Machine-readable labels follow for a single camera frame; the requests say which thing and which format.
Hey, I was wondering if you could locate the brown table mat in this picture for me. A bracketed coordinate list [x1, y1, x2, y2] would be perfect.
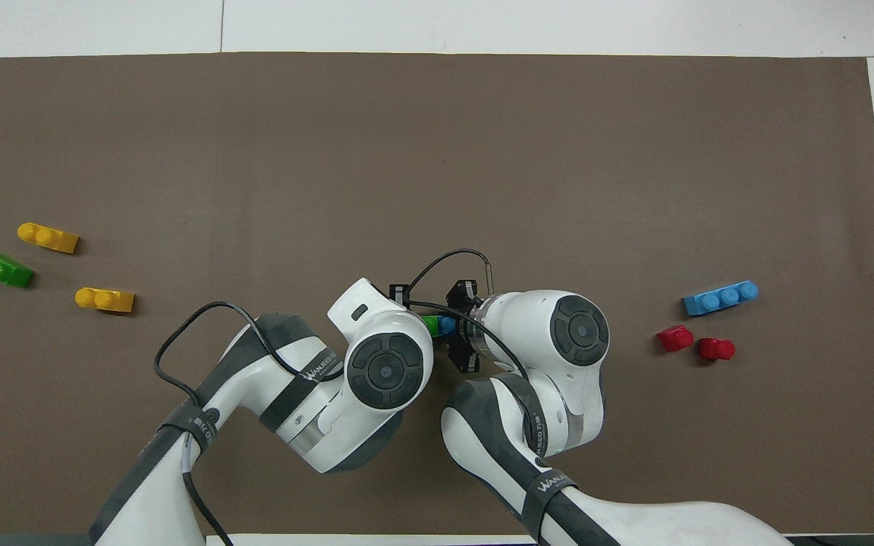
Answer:
[0, 52, 874, 536]

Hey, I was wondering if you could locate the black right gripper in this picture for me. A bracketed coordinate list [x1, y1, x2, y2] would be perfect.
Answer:
[388, 278, 485, 374]

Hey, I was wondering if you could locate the yellow two-stud toy brick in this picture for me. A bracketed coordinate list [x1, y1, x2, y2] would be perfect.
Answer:
[75, 287, 136, 314]
[17, 221, 80, 255]

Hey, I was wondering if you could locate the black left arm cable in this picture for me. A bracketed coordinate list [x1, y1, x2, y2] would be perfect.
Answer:
[152, 300, 348, 546]

